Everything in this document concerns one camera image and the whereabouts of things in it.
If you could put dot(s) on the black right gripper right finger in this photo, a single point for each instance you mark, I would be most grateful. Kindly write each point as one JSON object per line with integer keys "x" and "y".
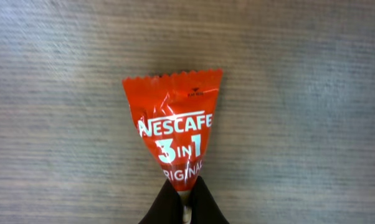
{"x": 204, "y": 207}

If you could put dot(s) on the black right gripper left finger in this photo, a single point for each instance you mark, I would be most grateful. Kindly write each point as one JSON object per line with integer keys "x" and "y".
{"x": 167, "y": 207}

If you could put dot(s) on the red Nescafe coffee stick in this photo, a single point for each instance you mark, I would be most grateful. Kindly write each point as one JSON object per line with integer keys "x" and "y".
{"x": 173, "y": 115}

